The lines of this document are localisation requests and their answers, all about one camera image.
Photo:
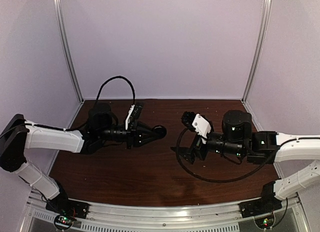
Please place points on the aluminium frame post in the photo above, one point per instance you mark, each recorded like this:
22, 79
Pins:
66, 49
264, 23

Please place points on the aluminium front rail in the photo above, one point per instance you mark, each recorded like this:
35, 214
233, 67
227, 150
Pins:
213, 217

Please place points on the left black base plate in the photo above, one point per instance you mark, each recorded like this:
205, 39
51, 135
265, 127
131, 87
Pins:
70, 208

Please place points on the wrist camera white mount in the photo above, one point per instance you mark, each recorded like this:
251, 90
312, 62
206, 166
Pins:
133, 114
198, 124

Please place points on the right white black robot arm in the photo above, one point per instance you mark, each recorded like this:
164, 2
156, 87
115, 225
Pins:
260, 148

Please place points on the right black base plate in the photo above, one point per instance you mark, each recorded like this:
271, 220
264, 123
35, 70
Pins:
259, 206

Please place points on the circuit board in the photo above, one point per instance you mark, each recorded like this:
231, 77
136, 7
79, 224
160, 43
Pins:
264, 222
63, 222

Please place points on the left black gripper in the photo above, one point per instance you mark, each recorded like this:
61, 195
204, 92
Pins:
134, 137

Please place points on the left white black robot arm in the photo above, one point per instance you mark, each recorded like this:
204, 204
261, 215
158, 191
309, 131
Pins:
101, 126

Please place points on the right circuit board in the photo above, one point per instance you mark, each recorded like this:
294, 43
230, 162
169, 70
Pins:
264, 222

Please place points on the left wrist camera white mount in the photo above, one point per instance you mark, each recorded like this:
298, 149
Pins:
133, 114

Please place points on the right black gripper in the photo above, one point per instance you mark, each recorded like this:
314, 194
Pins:
188, 153

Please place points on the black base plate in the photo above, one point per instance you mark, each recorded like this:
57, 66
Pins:
70, 208
259, 206

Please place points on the round black disc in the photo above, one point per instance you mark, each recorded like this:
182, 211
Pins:
160, 130

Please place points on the left aluminium frame post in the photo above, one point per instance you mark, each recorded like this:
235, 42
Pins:
66, 49

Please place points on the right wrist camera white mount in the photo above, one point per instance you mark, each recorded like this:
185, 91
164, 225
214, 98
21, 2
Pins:
198, 124

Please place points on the left circuit board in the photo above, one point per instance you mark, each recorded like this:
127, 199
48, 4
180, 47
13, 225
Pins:
63, 222

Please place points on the right aluminium frame post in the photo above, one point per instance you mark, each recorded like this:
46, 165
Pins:
264, 23

